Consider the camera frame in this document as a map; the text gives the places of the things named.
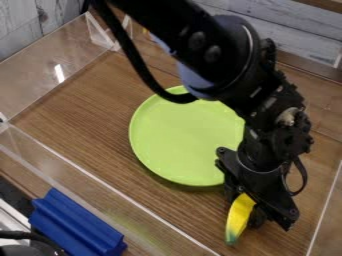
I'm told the green round plate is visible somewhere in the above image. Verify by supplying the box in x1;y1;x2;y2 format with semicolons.
129;95;245;187

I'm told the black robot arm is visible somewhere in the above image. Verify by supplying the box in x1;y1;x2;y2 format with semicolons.
89;0;315;230

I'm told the black cable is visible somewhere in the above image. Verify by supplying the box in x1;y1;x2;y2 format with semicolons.
0;229;69;256

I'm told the clear acrylic triangle bracket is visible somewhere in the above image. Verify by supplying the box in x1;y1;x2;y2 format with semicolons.
86;11;134;52

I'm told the clear acrylic enclosure wall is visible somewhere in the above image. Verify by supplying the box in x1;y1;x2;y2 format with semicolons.
0;13;220;256

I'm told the yellow toy banana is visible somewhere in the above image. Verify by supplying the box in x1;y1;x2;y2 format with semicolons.
225;193;256;245

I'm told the blue plastic clamp block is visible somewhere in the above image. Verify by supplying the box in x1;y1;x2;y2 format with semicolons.
30;188;127;256

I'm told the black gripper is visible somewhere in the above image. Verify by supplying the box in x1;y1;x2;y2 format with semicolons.
216;147;300;231

